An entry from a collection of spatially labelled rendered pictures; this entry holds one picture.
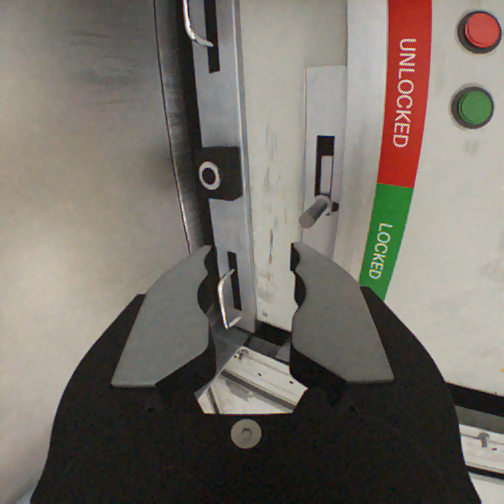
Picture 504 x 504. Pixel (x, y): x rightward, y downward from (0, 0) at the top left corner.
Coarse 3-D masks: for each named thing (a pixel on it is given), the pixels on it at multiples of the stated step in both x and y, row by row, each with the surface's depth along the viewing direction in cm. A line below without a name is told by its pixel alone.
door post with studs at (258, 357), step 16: (240, 352) 40; (256, 352) 37; (272, 352) 40; (256, 368) 39; (272, 368) 37; (288, 368) 35; (288, 384) 36; (464, 416) 25; (480, 416) 24; (496, 416) 23; (464, 432) 23; (480, 432) 21; (496, 432) 20; (464, 448) 23; (480, 448) 22; (496, 448) 20
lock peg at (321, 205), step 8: (312, 200) 25; (320, 200) 24; (328, 200) 24; (312, 208) 22; (320, 208) 22; (328, 208) 24; (336, 208) 24; (304, 216) 21; (312, 216) 21; (304, 224) 21; (312, 224) 21
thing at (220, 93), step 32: (192, 0) 19; (224, 0) 18; (224, 32) 20; (224, 64) 22; (224, 96) 23; (224, 128) 25; (224, 224) 32; (224, 256) 35; (224, 288) 38; (256, 320) 39
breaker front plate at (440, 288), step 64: (256, 0) 18; (320, 0) 15; (448, 0) 11; (256, 64) 21; (320, 64) 18; (448, 64) 13; (256, 128) 25; (320, 128) 21; (448, 128) 16; (256, 192) 28; (448, 192) 18; (256, 256) 33; (448, 256) 20; (448, 320) 22
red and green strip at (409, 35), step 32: (416, 0) 12; (416, 32) 13; (416, 64) 15; (416, 96) 16; (384, 128) 18; (416, 128) 17; (384, 160) 20; (416, 160) 18; (384, 192) 21; (384, 224) 22; (384, 256) 24; (384, 288) 25
